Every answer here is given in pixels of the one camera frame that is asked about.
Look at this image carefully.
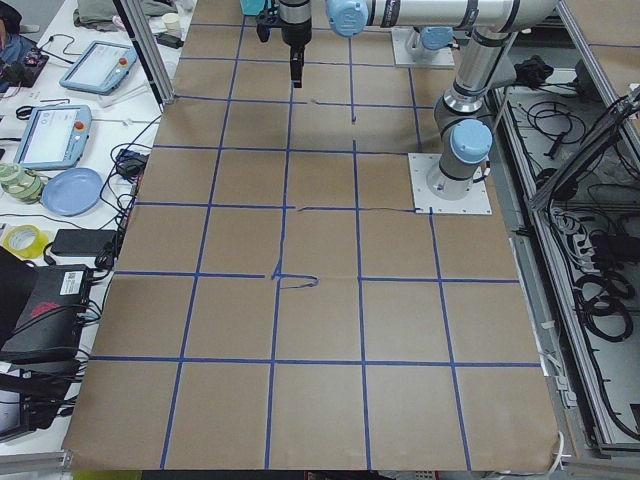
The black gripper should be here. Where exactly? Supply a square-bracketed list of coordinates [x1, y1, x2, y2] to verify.
[256, 0, 312, 88]

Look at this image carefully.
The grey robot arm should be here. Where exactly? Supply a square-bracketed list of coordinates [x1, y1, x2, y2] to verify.
[255, 1, 557, 142]

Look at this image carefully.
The light blue plastic bin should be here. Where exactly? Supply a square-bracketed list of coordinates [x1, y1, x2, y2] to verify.
[240, 0, 267, 16]

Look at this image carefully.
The white paper cup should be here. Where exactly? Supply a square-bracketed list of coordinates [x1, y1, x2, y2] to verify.
[161, 12, 181, 37]

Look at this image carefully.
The upper teach pendant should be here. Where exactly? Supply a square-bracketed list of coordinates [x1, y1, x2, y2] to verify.
[59, 41, 138, 95]

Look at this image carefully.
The teach pendant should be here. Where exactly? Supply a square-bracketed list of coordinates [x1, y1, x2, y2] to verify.
[59, 41, 138, 95]
[14, 105, 92, 171]

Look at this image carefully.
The lower teach pendant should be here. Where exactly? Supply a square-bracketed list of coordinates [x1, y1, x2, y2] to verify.
[14, 105, 92, 171]

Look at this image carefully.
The blue plastic plate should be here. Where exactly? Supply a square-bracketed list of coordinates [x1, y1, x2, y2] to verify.
[41, 167, 103, 216]

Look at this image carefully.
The black power adapter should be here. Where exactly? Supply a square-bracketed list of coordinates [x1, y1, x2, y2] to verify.
[50, 229, 116, 257]

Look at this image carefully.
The green tape rolls stack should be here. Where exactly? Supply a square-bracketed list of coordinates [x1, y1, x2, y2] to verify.
[1, 163, 47, 204]

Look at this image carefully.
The yellow tape roll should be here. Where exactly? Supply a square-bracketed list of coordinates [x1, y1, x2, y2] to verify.
[2, 225, 50, 260]

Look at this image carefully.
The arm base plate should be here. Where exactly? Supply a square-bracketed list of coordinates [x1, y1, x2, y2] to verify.
[408, 153, 492, 215]
[391, 26, 455, 69]

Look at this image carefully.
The aluminium frame post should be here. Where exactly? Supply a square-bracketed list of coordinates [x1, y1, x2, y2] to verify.
[113, 0, 175, 106]

